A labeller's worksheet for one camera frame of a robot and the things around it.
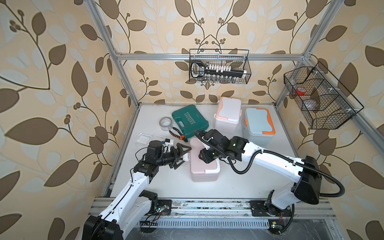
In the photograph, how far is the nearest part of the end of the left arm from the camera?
679mm

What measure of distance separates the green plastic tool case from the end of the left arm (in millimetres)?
265

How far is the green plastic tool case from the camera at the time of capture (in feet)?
3.42
